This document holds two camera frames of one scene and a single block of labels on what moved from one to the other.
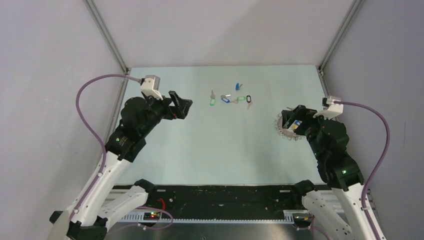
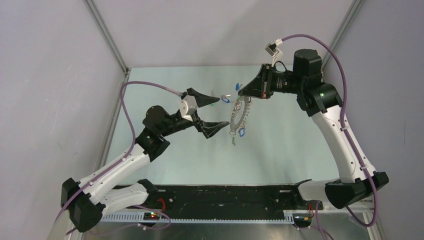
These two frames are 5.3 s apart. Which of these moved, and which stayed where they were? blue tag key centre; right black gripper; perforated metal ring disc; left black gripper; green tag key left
Moved: perforated metal ring disc; right black gripper; left black gripper
Stayed: blue tag key centre; green tag key left
